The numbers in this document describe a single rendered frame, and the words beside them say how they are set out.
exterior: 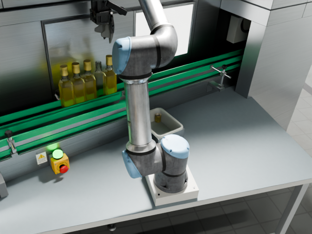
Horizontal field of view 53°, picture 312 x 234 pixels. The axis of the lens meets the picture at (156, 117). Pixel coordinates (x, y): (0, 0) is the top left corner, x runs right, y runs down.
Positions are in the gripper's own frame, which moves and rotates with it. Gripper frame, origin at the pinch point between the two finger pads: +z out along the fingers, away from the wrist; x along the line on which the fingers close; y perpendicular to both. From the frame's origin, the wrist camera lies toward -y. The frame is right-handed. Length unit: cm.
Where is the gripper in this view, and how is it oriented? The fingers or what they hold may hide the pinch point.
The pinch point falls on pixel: (108, 38)
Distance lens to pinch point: 156.3
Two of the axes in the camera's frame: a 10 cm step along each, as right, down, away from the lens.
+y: -8.2, 2.9, -4.9
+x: 5.6, 5.0, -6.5
